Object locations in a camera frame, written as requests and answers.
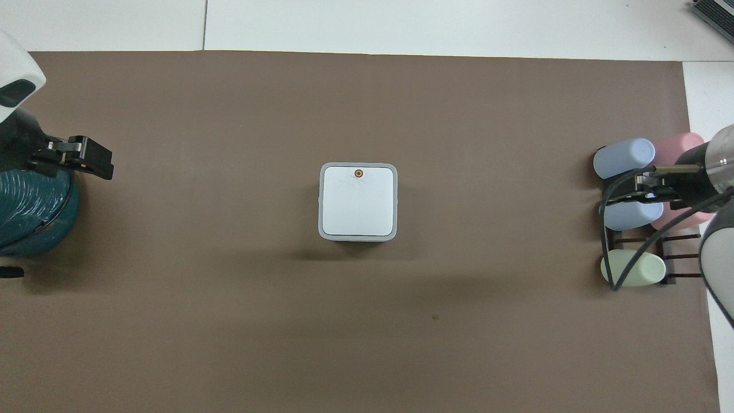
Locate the pink cup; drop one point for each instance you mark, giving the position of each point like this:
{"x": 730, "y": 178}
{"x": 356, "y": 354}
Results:
{"x": 676, "y": 146}
{"x": 685, "y": 219}

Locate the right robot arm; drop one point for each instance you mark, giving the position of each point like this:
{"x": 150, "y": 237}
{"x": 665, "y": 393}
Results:
{"x": 721, "y": 160}

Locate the light blue cup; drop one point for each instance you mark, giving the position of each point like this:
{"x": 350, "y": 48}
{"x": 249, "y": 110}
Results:
{"x": 622, "y": 158}
{"x": 633, "y": 217}

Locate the dark wooden cup rack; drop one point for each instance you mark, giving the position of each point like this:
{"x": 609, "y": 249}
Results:
{"x": 679, "y": 258}

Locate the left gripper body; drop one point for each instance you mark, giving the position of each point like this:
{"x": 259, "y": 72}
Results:
{"x": 20, "y": 143}

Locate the teal round container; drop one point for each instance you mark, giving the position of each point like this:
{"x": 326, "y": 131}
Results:
{"x": 26, "y": 206}

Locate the light green cup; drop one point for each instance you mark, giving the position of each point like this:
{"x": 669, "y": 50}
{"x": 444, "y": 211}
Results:
{"x": 645, "y": 269}

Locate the black stand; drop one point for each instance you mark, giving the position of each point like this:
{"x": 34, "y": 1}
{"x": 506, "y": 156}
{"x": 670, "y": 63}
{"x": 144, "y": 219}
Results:
{"x": 10, "y": 272}

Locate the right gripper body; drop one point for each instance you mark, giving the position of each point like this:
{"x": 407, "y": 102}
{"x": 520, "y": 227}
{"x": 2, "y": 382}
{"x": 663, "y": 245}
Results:
{"x": 692, "y": 178}

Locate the white square trash can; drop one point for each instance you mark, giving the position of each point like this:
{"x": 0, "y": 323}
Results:
{"x": 358, "y": 203}

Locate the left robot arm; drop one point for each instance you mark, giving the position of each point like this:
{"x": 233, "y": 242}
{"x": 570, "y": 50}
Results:
{"x": 14, "y": 66}

